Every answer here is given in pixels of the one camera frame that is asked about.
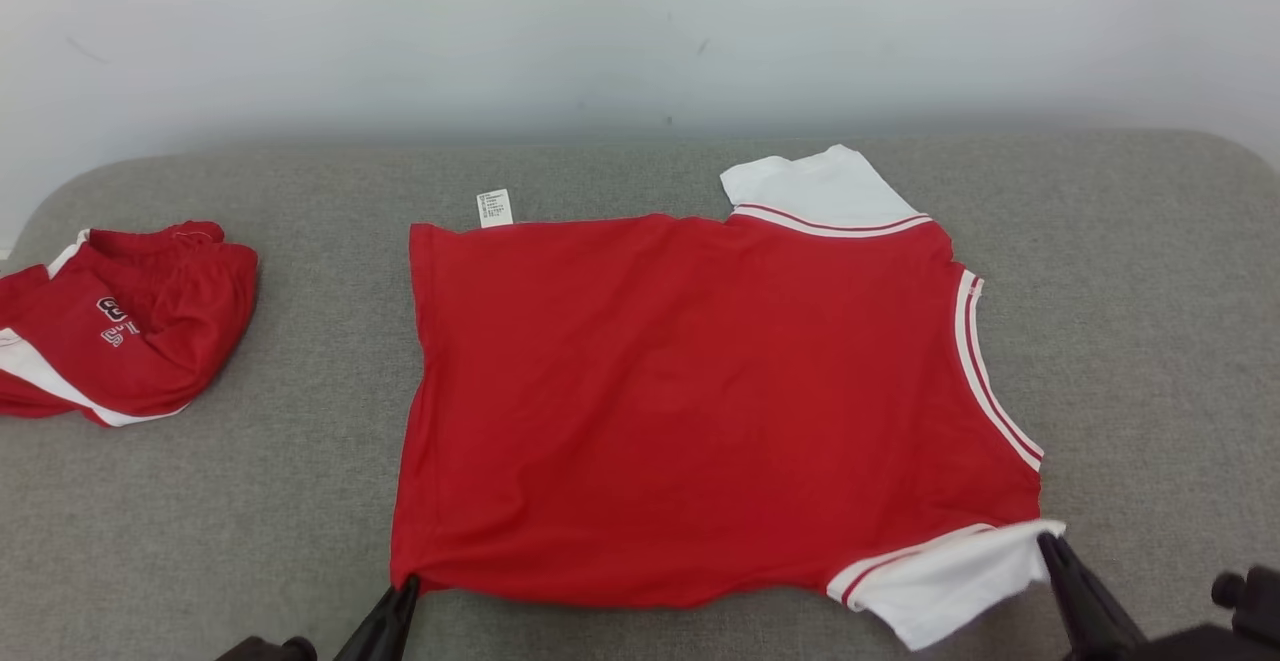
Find red white sports shorts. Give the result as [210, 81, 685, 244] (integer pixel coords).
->
[0, 221, 260, 429]

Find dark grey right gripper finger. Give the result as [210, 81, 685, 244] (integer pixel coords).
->
[1050, 531, 1151, 661]
[1036, 531, 1113, 661]

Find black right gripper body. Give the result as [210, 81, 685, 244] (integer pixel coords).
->
[1125, 624, 1280, 661]

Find red white sports jersey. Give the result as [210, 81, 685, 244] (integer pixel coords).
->
[388, 144, 1067, 652]

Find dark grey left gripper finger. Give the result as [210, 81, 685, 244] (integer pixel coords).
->
[375, 574, 422, 661]
[333, 579, 411, 661]

